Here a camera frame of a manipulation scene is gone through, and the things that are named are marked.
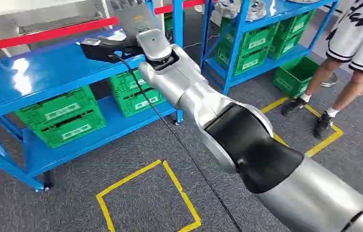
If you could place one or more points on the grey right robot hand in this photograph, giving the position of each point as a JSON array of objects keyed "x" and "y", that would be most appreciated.
[{"x": 136, "y": 19}]

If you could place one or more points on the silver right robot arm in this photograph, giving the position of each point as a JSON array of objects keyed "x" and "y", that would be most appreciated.
[{"x": 251, "y": 144}]

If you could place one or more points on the red barrier bar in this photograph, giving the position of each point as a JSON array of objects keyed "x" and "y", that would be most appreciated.
[
  {"x": 168, "y": 8},
  {"x": 56, "y": 32}
]

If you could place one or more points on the green plastic crate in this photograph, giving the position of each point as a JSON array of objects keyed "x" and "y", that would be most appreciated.
[
  {"x": 136, "y": 102},
  {"x": 56, "y": 107},
  {"x": 285, "y": 44},
  {"x": 72, "y": 128},
  {"x": 245, "y": 60},
  {"x": 125, "y": 81},
  {"x": 291, "y": 76},
  {"x": 255, "y": 38},
  {"x": 295, "y": 24}
]

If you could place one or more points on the blue metal shelf rack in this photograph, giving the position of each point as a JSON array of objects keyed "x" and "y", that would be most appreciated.
[
  {"x": 56, "y": 67},
  {"x": 232, "y": 48}
]

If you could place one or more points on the grey bundle on shelf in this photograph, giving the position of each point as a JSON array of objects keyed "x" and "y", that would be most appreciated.
[{"x": 232, "y": 9}]

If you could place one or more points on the steel stanchion base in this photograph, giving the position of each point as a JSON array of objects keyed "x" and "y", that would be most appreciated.
[{"x": 330, "y": 80}]

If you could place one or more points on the person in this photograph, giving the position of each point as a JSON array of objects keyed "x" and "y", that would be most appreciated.
[{"x": 357, "y": 41}]

